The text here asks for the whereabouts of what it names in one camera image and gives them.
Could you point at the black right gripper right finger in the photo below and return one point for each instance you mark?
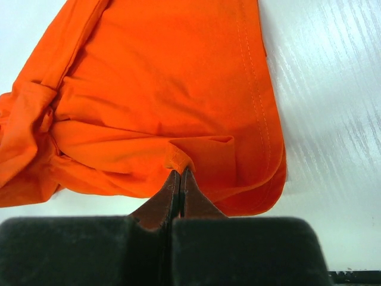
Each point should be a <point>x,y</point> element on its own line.
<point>209,248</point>

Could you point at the orange t-shirt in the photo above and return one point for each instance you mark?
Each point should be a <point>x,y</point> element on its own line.
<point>117,94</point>

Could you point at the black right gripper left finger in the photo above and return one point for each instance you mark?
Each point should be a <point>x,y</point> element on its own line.
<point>93,250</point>

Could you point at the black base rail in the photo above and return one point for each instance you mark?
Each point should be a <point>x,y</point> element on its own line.
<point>372,278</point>

